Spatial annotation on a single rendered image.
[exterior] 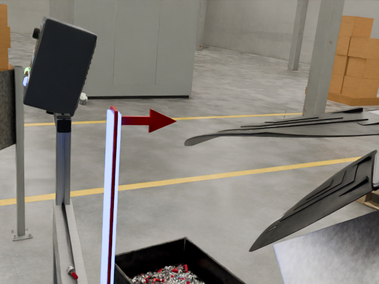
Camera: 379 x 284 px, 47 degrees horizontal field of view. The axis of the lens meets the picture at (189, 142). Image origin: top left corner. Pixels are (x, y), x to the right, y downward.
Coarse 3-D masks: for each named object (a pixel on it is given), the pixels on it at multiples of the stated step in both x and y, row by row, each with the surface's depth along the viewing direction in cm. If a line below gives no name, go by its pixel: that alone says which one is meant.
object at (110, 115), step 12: (108, 120) 42; (108, 132) 42; (108, 144) 42; (108, 156) 42; (108, 168) 42; (108, 180) 42; (108, 192) 43; (108, 204) 43; (108, 216) 43; (108, 228) 44
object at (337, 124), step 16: (336, 112) 54; (352, 112) 54; (368, 112) 54; (240, 128) 47; (256, 128) 45; (272, 128) 45; (288, 128) 45; (304, 128) 44; (320, 128) 45; (336, 128) 45; (352, 128) 45; (368, 128) 46; (192, 144) 58
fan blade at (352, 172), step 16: (368, 160) 67; (336, 176) 72; (352, 176) 67; (368, 176) 63; (320, 192) 72; (336, 192) 67; (352, 192) 63; (368, 192) 61; (304, 208) 72; (320, 208) 67; (336, 208) 64; (272, 224) 78; (288, 224) 71; (304, 224) 67; (256, 240) 75; (272, 240) 69
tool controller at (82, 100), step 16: (48, 16) 106; (48, 32) 91; (64, 32) 92; (80, 32) 93; (48, 48) 91; (64, 48) 93; (80, 48) 94; (32, 64) 94; (48, 64) 92; (64, 64) 93; (80, 64) 94; (32, 80) 92; (48, 80) 93; (64, 80) 94; (80, 80) 95; (32, 96) 93; (48, 96) 94; (64, 96) 95; (80, 96) 100; (48, 112) 101; (64, 112) 96
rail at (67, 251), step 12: (60, 216) 91; (72, 216) 92; (60, 228) 86; (72, 228) 87; (60, 240) 82; (72, 240) 82; (60, 252) 78; (72, 252) 79; (60, 264) 74; (72, 264) 77; (60, 276) 72; (72, 276) 73; (84, 276) 72
